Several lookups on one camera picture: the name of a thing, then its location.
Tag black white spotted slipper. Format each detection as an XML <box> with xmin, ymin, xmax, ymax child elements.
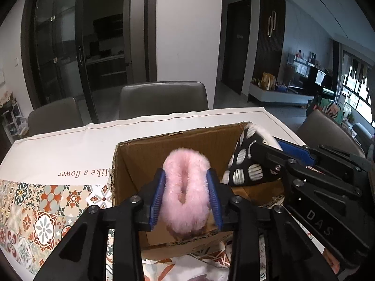
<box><xmin>221</xmin><ymin>122</ymin><xmax>282</xmax><ymax>186</ymax></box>

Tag grey chair far left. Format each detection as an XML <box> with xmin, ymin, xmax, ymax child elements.
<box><xmin>28</xmin><ymin>97</ymin><xmax>83</xmax><ymax>136</ymax></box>

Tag grey chair right side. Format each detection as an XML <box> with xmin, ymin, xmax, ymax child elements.
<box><xmin>296</xmin><ymin>110</ymin><xmax>365</xmax><ymax>157</ymax></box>

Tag grey chair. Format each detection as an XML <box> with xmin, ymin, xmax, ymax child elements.
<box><xmin>296</xmin><ymin>110</ymin><xmax>365</xmax><ymax>157</ymax></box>
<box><xmin>119</xmin><ymin>81</ymin><xmax>209</xmax><ymax>120</ymax></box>
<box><xmin>28</xmin><ymin>97</ymin><xmax>83</xmax><ymax>136</ymax></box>

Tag patterned tablecloth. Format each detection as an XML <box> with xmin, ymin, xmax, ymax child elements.
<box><xmin>1</xmin><ymin>108</ymin><xmax>303</xmax><ymax>280</ymax></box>

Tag dark glass sliding door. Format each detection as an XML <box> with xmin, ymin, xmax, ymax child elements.
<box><xmin>21</xmin><ymin>0</ymin><xmax>157</xmax><ymax>123</ymax></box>

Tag brown cardboard box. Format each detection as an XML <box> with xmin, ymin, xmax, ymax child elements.
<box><xmin>110</xmin><ymin>120</ymin><xmax>287</xmax><ymax>261</ymax></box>

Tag person's right hand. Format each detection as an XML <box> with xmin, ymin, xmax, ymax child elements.
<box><xmin>322</xmin><ymin>248</ymin><xmax>340</xmax><ymax>275</ymax></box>

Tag grey chair far middle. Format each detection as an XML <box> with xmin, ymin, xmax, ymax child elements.
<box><xmin>119</xmin><ymin>81</ymin><xmax>209</xmax><ymax>120</ymax></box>

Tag pink fluffy headband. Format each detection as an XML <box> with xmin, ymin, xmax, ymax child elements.
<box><xmin>160</xmin><ymin>148</ymin><xmax>210</xmax><ymax>236</ymax></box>

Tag purple fuzzy cloth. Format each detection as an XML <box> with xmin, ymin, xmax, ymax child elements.
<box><xmin>189</xmin><ymin>274</ymin><xmax>228</xmax><ymax>281</ymax></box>

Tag white low tv cabinet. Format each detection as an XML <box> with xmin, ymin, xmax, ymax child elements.
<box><xmin>248</xmin><ymin>84</ymin><xmax>313</xmax><ymax>106</ymax></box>

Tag grey refrigerator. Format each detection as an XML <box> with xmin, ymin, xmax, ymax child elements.
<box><xmin>123</xmin><ymin>0</ymin><xmax>147</xmax><ymax>84</ymax></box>

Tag colourful clothes on chair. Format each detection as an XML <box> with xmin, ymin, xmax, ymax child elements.
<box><xmin>306</xmin><ymin>95</ymin><xmax>345</xmax><ymax>125</ymax></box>

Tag white shoe rack shelf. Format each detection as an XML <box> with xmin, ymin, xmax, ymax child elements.
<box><xmin>1</xmin><ymin>91</ymin><xmax>29</xmax><ymax>143</ymax></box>

